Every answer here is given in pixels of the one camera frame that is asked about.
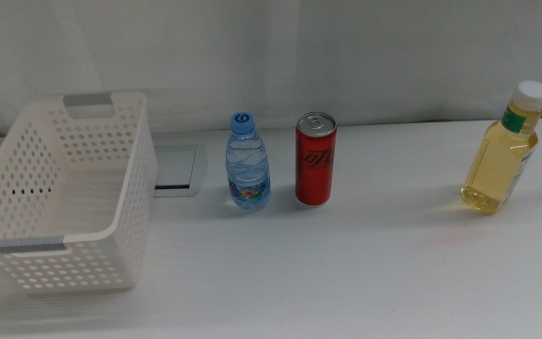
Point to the small water bottle blue cap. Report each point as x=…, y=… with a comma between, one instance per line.
x=248, y=165

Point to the red cola can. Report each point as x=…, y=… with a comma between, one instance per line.
x=315, y=165

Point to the yellow tea bottle white cap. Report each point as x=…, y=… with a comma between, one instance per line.
x=497, y=165

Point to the white backdrop sheet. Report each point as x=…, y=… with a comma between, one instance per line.
x=271, y=52

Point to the white perforated plastic basket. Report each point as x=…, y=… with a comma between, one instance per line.
x=125, y=155

